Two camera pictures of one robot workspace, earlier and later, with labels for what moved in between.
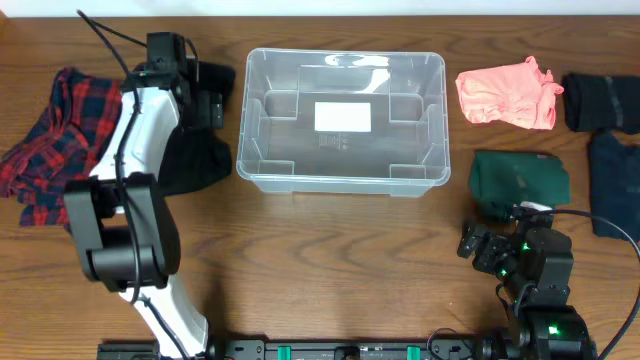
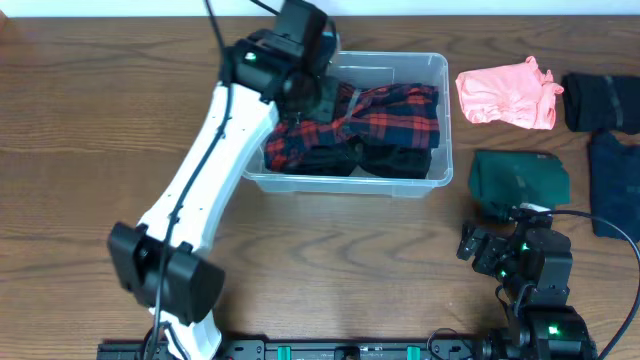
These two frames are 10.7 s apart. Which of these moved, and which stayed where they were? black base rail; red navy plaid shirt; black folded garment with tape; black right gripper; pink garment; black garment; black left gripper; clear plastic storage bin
Moved: red navy plaid shirt; black left gripper; black garment
Stayed: black folded garment with tape; pink garment; clear plastic storage bin; black right gripper; black base rail
